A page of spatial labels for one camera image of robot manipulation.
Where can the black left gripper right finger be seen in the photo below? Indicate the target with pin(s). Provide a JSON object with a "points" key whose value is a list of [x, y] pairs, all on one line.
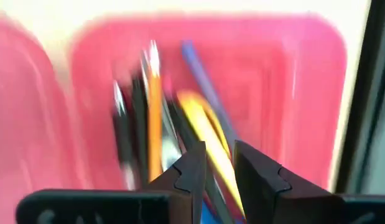
{"points": [[288, 205]]}

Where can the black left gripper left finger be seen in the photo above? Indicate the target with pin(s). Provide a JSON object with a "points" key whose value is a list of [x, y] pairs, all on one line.
{"points": [[117, 208]]}

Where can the yellow highlighter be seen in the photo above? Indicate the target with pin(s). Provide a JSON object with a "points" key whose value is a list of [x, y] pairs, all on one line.
{"points": [[207, 137]]}

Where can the blue pen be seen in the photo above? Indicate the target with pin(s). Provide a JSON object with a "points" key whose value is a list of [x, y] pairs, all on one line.
{"points": [[201, 77]]}

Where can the orange pencil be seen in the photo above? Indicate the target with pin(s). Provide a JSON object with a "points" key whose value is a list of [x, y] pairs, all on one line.
{"points": [[155, 124]]}

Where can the pink plastic supply box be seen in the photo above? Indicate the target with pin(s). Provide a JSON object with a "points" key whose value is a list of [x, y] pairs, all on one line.
{"points": [[288, 93]]}

